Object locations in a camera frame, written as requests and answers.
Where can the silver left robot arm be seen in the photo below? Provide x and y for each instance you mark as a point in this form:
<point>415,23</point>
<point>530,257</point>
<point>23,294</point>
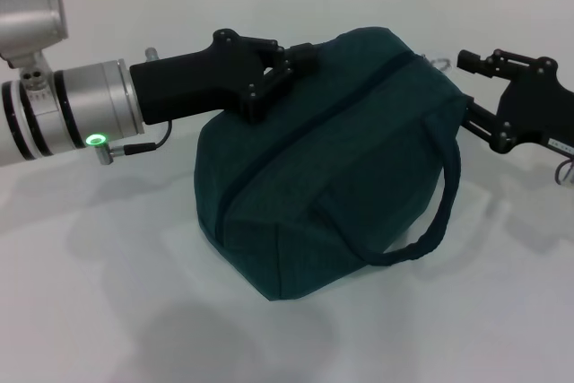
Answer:
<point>89,100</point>

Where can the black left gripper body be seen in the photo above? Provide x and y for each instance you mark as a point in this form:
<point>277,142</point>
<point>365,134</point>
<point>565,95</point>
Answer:
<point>193,82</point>

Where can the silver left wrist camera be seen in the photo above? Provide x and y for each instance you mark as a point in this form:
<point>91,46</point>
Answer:
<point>27,11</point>

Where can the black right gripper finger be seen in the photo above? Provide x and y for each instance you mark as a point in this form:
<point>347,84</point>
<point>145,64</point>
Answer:
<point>489,129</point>
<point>475,62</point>

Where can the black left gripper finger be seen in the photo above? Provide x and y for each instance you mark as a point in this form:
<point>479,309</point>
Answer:
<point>300,58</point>
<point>271,91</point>

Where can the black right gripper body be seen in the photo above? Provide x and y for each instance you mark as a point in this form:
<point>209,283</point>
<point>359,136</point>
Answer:
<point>533,109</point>

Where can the dark teal zip lunch bag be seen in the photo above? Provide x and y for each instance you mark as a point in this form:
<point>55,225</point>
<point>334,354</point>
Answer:
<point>336,154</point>

